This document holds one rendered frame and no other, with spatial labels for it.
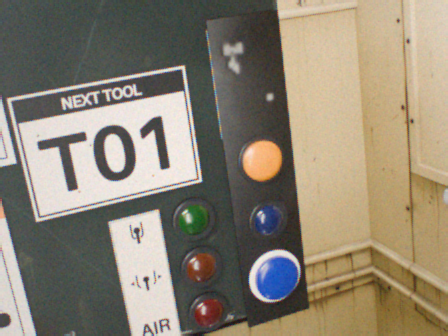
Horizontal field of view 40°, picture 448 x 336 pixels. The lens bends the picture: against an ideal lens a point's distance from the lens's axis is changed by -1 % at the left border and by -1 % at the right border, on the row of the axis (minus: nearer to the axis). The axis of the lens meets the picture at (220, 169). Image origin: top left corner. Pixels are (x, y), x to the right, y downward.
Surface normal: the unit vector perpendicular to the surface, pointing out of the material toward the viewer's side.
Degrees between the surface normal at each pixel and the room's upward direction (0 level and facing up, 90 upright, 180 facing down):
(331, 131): 90
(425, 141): 90
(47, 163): 90
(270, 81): 90
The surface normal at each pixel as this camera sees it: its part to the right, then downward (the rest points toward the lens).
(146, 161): 0.34, 0.24
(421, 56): -0.93, 0.22
